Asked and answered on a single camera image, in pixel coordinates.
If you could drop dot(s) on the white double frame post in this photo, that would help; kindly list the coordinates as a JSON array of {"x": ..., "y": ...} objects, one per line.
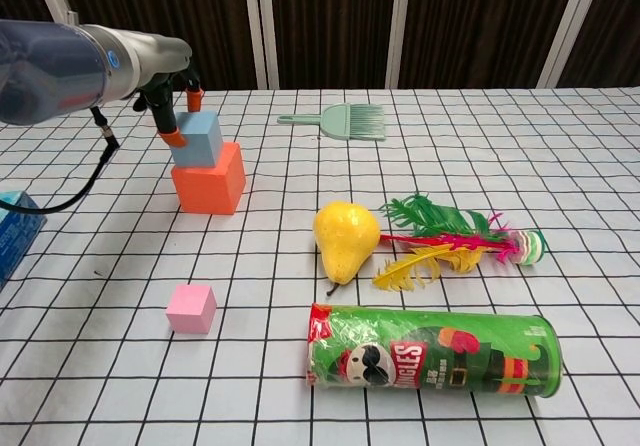
[{"x": 265, "y": 41}]

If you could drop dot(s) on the checkered light blue tablecloth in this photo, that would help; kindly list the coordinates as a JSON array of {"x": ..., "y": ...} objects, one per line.
[{"x": 500, "y": 166}]

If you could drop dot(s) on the green Pringles can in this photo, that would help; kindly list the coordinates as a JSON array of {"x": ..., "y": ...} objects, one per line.
[{"x": 425, "y": 356}]

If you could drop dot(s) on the white narrow frame post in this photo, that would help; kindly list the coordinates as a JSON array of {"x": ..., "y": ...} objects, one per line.
[{"x": 397, "y": 41}]

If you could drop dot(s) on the large orange foam cube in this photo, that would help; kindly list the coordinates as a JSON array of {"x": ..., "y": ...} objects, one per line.
[{"x": 205, "y": 191}]

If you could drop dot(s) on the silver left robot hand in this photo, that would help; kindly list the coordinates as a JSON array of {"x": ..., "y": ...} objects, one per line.
[{"x": 165, "y": 56}]

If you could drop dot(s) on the blue cookie box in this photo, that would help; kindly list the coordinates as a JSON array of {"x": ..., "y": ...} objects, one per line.
[{"x": 15, "y": 236}]

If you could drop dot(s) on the small pink foam cube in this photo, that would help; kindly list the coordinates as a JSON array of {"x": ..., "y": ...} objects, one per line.
[{"x": 187, "y": 311}]

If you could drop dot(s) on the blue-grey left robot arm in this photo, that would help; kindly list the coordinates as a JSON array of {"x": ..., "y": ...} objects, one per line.
[{"x": 50, "y": 71}]

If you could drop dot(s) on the colourful feather shuttlecock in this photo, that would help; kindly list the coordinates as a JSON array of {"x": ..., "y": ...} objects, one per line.
[{"x": 530, "y": 248}]

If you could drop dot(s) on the yellow pear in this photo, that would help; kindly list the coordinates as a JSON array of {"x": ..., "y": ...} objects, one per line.
[{"x": 345, "y": 241}]

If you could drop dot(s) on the medium blue foam cube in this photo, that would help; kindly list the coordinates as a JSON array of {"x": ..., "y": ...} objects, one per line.
[{"x": 200, "y": 141}]

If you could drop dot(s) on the mint green hand brush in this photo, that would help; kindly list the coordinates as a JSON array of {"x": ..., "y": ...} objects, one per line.
[{"x": 340, "y": 121}]

